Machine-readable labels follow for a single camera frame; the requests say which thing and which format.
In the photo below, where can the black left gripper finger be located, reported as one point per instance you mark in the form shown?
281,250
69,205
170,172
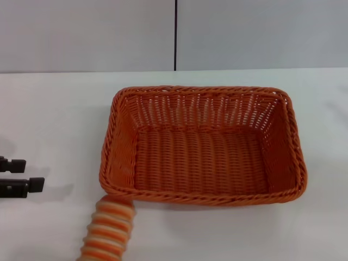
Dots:
15,166
19,187

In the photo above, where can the orange woven plastic basket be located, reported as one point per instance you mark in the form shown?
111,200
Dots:
201,160

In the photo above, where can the orange cream striped bread roll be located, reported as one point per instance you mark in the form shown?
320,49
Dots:
108,231

